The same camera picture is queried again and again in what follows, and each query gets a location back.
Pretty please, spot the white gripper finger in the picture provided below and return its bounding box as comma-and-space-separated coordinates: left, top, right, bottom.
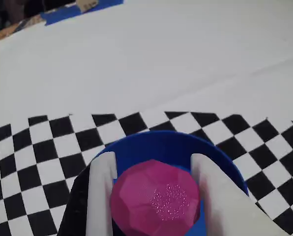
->
190, 153, 293, 236

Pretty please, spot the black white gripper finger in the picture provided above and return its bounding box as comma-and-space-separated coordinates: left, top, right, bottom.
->
58, 151, 118, 236

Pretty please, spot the pink faceted ball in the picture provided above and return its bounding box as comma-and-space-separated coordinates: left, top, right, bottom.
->
110, 159, 202, 236

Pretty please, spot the blue round box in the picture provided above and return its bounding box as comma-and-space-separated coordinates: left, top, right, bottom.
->
94, 130, 250, 236

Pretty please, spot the black white checkered mat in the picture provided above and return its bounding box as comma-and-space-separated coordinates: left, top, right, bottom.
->
0, 0, 293, 236

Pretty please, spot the blue tape strip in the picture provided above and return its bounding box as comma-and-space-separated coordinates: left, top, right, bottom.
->
40, 0, 124, 27

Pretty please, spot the tan cardboard scrap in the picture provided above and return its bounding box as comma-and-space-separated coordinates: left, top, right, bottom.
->
76, 0, 99, 13

